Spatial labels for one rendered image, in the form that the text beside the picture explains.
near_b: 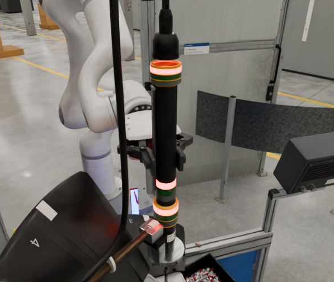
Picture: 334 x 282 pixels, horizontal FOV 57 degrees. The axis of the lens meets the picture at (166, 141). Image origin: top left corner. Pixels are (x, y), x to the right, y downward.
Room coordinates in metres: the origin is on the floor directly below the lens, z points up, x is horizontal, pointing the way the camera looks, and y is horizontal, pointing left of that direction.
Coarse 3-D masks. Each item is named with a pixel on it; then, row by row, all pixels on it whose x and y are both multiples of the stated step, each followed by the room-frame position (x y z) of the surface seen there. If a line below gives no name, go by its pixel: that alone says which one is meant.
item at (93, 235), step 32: (64, 192) 0.42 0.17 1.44; (96, 192) 0.45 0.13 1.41; (32, 224) 0.35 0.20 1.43; (64, 224) 0.37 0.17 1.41; (96, 224) 0.40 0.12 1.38; (0, 256) 0.29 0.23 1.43; (32, 256) 0.31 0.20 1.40; (64, 256) 0.33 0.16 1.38; (96, 256) 0.35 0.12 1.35; (128, 256) 0.38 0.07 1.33
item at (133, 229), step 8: (120, 216) 0.64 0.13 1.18; (128, 216) 0.64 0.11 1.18; (136, 216) 0.65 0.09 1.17; (152, 216) 0.67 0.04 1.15; (128, 224) 0.61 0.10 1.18; (136, 224) 0.61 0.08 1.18; (176, 224) 0.66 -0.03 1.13; (136, 232) 0.58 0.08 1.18; (176, 232) 0.61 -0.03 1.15; (184, 232) 0.63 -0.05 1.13; (184, 240) 0.58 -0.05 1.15; (144, 248) 0.52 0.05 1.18; (184, 248) 0.54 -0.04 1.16; (144, 256) 0.50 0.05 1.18; (184, 256) 0.51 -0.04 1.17; (152, 264) 0.47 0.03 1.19; (184, 264) 0.48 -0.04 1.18; (152, 272) 0.45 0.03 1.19; (160, 272) 0.45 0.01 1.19; (168, 272) 0.45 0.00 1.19
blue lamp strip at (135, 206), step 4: (132, 192) 0.74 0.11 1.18; (136, 192) 0.75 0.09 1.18; (132, 196) 0.74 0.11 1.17; (132, 200) 0.74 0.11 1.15; (132, 204) 0.74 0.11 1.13; (136, 204) 0.75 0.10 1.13; (132, 208) 0.74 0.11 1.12; (136, 208) 0.75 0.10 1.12; (132, 212) 0.74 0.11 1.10; (136, 212) 0.75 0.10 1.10
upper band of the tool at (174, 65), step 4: (156, 60) 0.43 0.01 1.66; (160, 60) 0.44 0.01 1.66; (164, 60) 0.44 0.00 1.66; (168, 60) 0.44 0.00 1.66; (172, 60) 0.44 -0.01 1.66; (176, 60) 0.43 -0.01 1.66; (152, 64) 0.41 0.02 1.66; (156, 64) 0.43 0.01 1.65; (160, 64) 0.44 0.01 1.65; (164, 64) 0.44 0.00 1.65; (168, 64) 0.44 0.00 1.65; (172, 64) 0.44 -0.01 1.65; (176, 64) 0.43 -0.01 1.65; (180, 64) 0.41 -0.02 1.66; (156, 68) 0.40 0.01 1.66; (160, 68) 0.40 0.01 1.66; (164, 68) 0.40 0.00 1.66; (168, 68) 0.40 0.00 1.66; (172, 68) 0.40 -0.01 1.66; (180, 72) 0.41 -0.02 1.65; (156, 80) 0.40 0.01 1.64; (160, 80) 0.40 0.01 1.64; (172, 80) 0.40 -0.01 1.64
